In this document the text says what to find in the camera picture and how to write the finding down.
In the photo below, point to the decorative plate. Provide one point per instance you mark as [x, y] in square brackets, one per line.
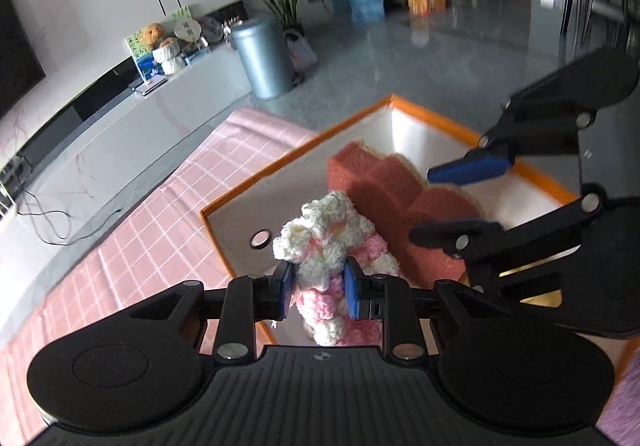
[212, 28]

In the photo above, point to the black wall television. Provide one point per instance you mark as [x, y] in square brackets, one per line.
[15, 51]

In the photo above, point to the white set-top box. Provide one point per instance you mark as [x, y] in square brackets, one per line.
[149, 86]

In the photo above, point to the grey metal trash can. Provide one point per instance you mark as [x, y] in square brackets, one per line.
[262, 58]

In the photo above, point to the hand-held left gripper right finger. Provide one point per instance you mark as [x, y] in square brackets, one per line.
[351, 292]

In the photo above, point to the round paper fan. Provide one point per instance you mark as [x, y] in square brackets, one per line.
[187, 30]

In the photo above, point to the orange-pink sponge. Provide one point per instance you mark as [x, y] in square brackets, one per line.
[380, 181]

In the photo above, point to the green blue painting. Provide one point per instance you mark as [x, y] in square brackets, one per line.
[142, 66]

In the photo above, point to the purple rug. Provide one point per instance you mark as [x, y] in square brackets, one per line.
[622, 406]

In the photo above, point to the brown teddy bear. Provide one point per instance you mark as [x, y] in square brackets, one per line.
[151, 35]

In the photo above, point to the white marble tv cabinet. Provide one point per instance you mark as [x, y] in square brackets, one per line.
[125, 126]

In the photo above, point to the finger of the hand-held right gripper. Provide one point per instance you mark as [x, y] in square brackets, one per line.
[470, 169]
[450, 233]

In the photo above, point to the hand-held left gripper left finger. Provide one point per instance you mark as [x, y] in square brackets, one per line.
[285, 290]

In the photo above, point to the plush toy on stand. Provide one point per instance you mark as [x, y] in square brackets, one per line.
[169, 58]

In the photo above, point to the orange cardboard box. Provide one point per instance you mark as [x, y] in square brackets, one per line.
[240, 211]

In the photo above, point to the pink white yarn bundle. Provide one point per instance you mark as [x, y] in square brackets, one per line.
[325, 231]

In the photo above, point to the pink checkered tablecloth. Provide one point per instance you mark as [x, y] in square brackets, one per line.
[150, 236]

